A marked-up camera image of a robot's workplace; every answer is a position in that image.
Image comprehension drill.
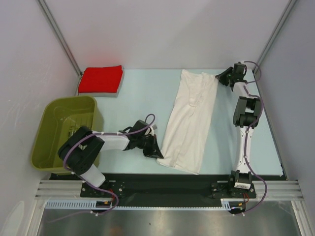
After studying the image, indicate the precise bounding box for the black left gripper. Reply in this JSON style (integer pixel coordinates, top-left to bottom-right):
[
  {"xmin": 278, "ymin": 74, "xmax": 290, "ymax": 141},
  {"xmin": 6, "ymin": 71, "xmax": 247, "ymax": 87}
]
[{"xmin": 136, "ymin": 134, "xmax": 163, "ymax": 160}]

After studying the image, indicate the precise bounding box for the white t shirt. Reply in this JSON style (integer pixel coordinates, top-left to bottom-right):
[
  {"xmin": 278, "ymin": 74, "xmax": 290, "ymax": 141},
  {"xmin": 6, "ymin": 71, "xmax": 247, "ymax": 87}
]
[{"xmin": 158, "ymin": 70, "xmax": 219, "ymax": 175}]

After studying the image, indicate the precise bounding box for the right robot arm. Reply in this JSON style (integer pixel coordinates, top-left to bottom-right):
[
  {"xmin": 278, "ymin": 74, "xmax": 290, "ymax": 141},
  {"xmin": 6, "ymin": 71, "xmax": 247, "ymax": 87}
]
[{"xmin": 215, "ymin": 62, "xmax": 262, "ymax": 198}]

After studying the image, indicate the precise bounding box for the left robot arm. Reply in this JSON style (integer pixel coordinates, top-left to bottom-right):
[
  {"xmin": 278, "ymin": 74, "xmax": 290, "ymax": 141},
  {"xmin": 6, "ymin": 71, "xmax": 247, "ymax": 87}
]
[{"xmin": 58, "ymin": 120, "xmax": 164, "ymax": 197}]

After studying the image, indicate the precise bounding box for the folded red t shirt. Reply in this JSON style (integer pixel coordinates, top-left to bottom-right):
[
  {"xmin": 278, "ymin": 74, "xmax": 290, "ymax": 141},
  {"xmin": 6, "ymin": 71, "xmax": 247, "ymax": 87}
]
[{"xmin": 77, "ymin": 64, "xmax": 125, "ymax": 94}]

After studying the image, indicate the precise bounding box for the olive green plastic bin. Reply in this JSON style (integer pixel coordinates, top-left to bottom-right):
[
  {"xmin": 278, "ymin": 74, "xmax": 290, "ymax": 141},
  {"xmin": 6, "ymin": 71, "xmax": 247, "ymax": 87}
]
[{"xmin": 31, "ymin": 96, "xmax": 104, "ymax": 175}]

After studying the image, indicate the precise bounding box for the aluminium frame post right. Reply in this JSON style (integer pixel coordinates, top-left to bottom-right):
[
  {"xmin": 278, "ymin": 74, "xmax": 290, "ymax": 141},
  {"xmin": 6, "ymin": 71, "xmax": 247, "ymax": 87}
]
[{"xmin": 253, "ymin": 0, "xmax": 298, "ymax": 75}]

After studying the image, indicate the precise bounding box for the aluminium frame post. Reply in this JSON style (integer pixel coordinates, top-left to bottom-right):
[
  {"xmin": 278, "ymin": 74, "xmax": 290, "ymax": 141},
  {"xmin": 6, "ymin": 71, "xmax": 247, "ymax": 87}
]
[
  {"xmin": 253, "ymin": 0, "xmax": 298, "ymax": 75},
  {"xmin": 36, "ymin": 0, "xmax": 82, "ymax": 76}
]

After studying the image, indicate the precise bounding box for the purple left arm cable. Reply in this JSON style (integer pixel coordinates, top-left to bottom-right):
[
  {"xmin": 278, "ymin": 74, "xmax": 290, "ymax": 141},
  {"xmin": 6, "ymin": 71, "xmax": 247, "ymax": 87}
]
[{"xmin": 48, "ymin": 113, "xmax": 156, "ymax": 223}]

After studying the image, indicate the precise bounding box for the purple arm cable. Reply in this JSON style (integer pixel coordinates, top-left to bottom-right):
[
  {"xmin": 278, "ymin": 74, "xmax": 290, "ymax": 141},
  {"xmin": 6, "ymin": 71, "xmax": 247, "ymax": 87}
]
[
  {"xmin": 242, "ymin": 60, "xmax": 269, "ymax": 217},
  {"xmin": 48, "ymin": 113, "xmax": 156, "ymax": 223}
]

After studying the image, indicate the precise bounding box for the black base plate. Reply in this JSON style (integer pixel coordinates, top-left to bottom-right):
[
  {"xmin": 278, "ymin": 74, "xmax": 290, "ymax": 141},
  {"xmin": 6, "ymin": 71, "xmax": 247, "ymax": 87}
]
[{"xmin": 50, "ymin": 172, "xmax": 258, "ymax": 207}]

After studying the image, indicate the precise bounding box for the white slotted cable duct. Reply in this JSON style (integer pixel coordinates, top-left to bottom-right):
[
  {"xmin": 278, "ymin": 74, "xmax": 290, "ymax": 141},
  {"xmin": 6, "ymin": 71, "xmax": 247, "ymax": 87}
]
[{"xmin": 45, "ymin": 200, "xmax": 245, "ymax": 211}]

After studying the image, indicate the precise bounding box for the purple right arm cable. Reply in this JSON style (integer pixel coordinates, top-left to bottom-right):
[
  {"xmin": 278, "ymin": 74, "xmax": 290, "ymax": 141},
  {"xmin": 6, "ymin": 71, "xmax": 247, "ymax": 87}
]
[{"xmin": 242, "ymin": 60, "xmax": 269, "ymax": 217}]

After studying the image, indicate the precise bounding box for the aluminium front rail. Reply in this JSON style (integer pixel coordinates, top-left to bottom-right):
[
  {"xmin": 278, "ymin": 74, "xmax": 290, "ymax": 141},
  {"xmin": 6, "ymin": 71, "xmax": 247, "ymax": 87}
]
[{"xmin": 35, "ymin": 180, "xmax": 304, "ymax": 201}]

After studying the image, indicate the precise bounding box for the aluminium frame post left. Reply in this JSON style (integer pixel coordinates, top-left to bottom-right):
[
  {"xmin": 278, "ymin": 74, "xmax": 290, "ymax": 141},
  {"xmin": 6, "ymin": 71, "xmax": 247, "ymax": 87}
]
[{"xmin": 36, "ymin": 0, "xmax": 82, "ymax": 76}]

